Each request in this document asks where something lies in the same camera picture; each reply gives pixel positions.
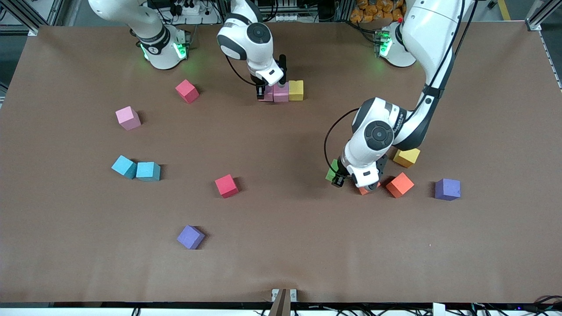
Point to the yellow foam cube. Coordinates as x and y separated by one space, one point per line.
408 158
296 90

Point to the purple foam cube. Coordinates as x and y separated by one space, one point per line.
447 189
190 237

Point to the orange packaged goods pile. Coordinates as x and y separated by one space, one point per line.
377 11

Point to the green foam cube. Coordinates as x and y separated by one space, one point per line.
331 173

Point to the brown paper table cover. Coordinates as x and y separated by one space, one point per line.
281 263

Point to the pink foam cube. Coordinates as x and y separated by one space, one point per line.
281 92
127 117
269 94

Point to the orange foam cube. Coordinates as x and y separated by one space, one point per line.
400 184
364 191

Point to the white equipment rack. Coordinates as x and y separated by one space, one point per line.
287 17

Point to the red foam cube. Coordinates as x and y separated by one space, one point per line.
226 185
187 91

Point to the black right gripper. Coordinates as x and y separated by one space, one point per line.
260 89

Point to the small metal bracket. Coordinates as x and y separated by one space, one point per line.
293 295

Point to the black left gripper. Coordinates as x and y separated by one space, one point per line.
339 176

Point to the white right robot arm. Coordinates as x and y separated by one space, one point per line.
259 57

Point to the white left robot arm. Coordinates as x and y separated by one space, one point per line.
360 160

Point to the white power strip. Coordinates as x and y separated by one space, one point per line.
191 9

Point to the cyan foam cube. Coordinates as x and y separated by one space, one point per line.
148 171
123 166

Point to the black table edge rail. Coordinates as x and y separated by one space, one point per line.
88 304

